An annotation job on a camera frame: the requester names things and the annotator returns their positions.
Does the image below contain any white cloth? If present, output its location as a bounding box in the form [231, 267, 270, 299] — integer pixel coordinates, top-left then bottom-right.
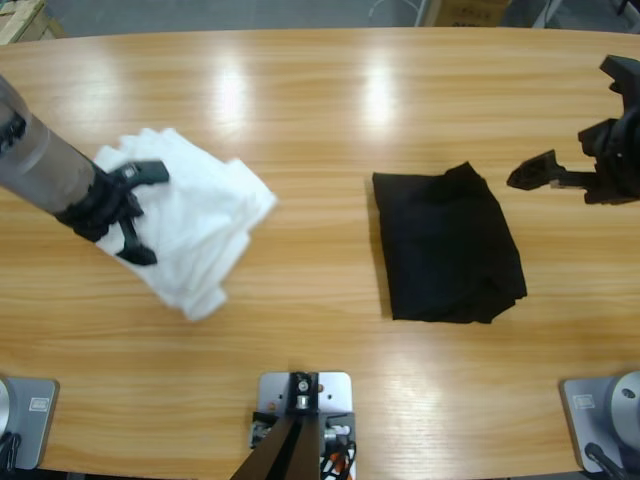
[92, 127, 279, 322]

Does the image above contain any grey metal leg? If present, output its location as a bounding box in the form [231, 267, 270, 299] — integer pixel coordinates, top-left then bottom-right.
[412, 0, 441, 27]

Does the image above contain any arm grey base plate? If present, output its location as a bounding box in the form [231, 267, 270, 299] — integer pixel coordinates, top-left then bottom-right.
[558, 370, 640, 474]
[0, 377, 60, 471]

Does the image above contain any thick black base cable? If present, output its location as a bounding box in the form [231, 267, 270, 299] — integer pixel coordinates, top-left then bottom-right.
[0, 432, 24, 472]
[584, 442, 629, 480]

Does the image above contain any brown cardboard box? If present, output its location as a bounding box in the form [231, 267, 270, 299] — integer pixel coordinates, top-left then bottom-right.
[429, 0, 514, 27]

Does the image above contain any dark camera post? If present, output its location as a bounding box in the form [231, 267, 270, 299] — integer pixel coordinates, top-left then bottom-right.
[232, 372, 321, 480]

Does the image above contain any white curved tube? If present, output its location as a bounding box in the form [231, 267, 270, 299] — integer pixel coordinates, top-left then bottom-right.
[368, 0, 419, 26]

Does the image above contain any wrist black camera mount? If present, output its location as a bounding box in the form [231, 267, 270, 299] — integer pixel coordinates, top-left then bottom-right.
[598, 53, 640, 119]

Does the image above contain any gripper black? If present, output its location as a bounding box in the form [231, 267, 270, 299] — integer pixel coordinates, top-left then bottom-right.
[506, 107, 640, 205]
[53, 159, 170, 266]

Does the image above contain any white metal frame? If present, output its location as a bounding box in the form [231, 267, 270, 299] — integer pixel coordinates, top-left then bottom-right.
[530, 0, 562, 30]

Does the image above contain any orange black cable bundle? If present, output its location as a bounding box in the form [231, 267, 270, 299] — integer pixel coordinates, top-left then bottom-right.
[319, 439, 359, 480]

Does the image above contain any black polo shirt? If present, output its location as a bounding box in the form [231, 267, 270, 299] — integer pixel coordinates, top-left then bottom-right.
[372, 160, 529, 325]

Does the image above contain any wooden pallet stack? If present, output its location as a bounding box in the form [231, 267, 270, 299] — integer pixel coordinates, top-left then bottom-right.
[0, 0, 66, 46]

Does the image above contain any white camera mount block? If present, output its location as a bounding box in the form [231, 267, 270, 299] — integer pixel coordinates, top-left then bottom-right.
[248, 370, 359, 480]

